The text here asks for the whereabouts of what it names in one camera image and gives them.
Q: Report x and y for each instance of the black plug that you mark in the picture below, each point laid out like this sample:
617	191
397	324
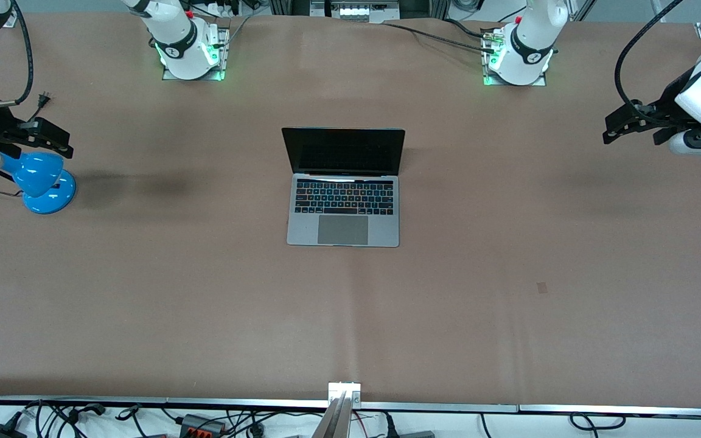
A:
389	426

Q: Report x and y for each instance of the black power adapter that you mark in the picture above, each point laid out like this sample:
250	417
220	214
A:
0	432

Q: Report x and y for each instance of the black and orange box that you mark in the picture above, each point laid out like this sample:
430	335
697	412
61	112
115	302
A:
203	424

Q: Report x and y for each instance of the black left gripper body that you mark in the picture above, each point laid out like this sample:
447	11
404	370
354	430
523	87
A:
667	104

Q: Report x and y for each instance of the blue desk lamp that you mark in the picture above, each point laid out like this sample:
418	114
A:
43	182

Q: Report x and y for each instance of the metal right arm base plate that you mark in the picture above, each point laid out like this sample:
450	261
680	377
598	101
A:
224	42

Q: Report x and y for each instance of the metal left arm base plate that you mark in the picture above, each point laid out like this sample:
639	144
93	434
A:
488	78

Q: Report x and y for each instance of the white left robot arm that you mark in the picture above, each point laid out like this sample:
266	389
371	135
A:
530	36

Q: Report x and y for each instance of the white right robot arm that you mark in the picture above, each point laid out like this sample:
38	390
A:
180	30

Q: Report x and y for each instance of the grey laptop with black screen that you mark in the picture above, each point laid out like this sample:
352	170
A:
343	228

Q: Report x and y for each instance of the white power strip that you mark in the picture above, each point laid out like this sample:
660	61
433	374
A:
226	8

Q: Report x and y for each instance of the aluminium table edge rail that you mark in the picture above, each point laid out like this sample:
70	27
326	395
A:
143	401

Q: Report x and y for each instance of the aluminium camera mount profile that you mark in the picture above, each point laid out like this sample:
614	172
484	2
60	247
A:
339	410

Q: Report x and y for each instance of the white device with black frame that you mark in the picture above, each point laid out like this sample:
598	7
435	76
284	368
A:
356	11

